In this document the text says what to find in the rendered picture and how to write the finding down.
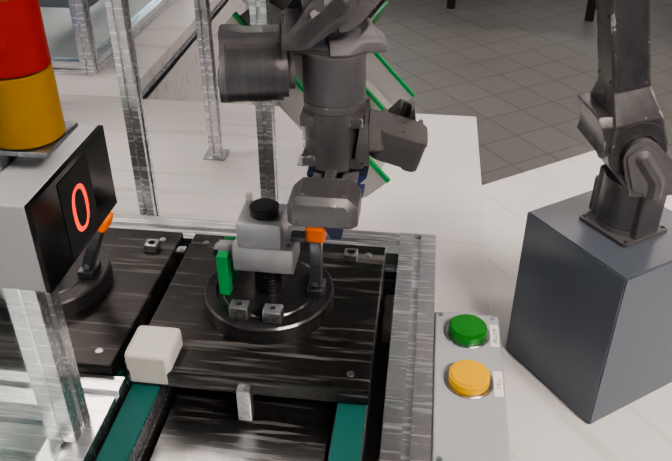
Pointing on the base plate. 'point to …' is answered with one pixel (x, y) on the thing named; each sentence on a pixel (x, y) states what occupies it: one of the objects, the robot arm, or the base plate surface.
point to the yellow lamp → (30, 111)
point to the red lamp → (22, 36)
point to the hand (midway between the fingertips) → (336, 209)
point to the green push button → (467, 329)
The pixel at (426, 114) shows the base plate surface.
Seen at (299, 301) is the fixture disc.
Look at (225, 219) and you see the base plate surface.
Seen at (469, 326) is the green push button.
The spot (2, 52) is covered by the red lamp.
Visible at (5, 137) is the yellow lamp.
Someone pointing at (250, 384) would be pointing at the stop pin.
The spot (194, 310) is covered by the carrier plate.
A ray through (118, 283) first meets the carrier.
